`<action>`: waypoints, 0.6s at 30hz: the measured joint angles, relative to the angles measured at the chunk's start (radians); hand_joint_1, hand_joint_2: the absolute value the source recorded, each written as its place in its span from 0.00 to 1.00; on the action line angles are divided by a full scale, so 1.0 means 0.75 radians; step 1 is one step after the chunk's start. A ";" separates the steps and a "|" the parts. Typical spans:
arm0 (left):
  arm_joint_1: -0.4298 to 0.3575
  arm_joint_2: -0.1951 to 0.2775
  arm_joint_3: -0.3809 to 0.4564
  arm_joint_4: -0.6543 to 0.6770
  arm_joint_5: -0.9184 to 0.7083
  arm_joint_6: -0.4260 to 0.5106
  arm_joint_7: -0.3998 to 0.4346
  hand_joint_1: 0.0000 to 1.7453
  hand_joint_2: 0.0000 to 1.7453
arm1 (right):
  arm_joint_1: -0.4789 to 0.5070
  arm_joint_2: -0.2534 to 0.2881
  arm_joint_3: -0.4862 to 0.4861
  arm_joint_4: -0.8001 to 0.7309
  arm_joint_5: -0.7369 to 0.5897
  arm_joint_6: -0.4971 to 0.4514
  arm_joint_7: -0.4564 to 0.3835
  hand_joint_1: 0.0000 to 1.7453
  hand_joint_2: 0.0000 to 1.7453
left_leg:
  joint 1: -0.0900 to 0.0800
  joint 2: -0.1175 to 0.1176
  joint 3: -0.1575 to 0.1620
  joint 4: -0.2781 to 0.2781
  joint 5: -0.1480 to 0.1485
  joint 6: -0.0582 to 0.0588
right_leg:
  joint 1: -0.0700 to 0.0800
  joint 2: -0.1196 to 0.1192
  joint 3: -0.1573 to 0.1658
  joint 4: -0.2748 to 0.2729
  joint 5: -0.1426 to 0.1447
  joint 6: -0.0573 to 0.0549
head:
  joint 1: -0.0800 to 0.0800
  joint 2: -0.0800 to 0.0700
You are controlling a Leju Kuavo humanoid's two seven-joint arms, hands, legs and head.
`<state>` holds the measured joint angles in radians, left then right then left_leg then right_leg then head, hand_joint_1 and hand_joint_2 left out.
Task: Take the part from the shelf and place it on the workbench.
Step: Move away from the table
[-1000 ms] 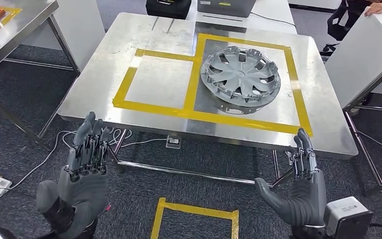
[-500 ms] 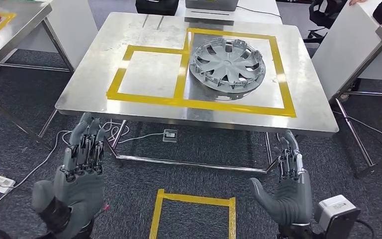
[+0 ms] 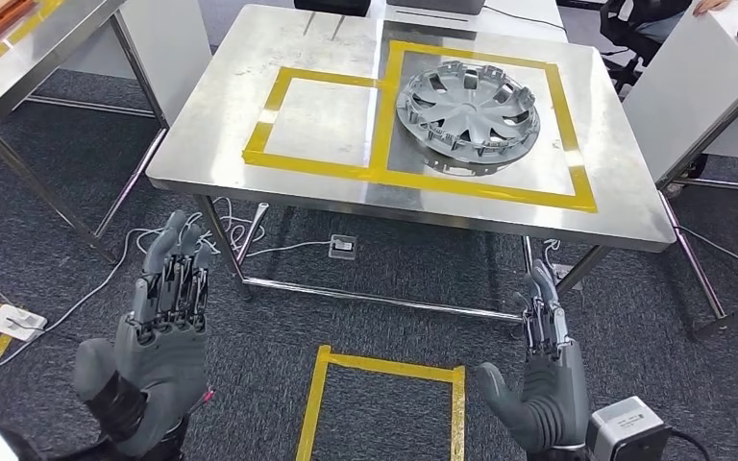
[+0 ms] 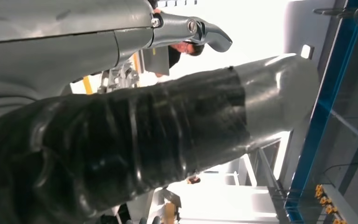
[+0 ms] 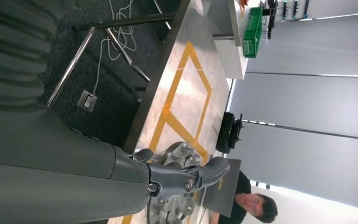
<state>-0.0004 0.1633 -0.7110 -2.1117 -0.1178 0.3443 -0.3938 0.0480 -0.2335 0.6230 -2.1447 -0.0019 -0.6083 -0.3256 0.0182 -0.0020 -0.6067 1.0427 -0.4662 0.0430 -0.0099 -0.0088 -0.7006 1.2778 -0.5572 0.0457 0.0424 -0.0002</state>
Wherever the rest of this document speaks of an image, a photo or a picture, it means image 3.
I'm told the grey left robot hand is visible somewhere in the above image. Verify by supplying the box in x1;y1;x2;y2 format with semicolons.
72;210;212;459

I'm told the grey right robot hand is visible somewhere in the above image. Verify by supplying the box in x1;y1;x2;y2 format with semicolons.
476;258;593;454

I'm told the silver plastic hubcap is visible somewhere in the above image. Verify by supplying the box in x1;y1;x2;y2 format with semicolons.
395;60;542;176

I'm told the steel workbench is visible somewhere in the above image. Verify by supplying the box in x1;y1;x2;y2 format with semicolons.
146;3;679;326

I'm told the floor socket plate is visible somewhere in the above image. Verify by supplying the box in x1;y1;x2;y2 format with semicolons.
550;261;583;293
329;233;357;261

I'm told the white power strip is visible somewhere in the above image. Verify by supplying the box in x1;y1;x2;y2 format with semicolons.
0;303;49;343

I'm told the white desk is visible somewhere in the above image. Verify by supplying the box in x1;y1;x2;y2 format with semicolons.
620;0;738;338

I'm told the white cabinet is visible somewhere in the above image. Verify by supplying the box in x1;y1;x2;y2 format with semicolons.
57;0;214;129

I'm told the steel table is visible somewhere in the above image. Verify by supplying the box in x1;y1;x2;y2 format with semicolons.
0;0;170;262

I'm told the yellow tape strip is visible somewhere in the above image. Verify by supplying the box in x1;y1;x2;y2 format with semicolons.
0;0;64;87

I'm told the black office chair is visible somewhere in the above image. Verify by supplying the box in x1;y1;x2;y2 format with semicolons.
600;0;695;90

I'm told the person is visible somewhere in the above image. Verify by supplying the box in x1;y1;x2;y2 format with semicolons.
636;0;734;44

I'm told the white cable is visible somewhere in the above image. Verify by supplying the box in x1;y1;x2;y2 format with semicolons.
0;197;332;371

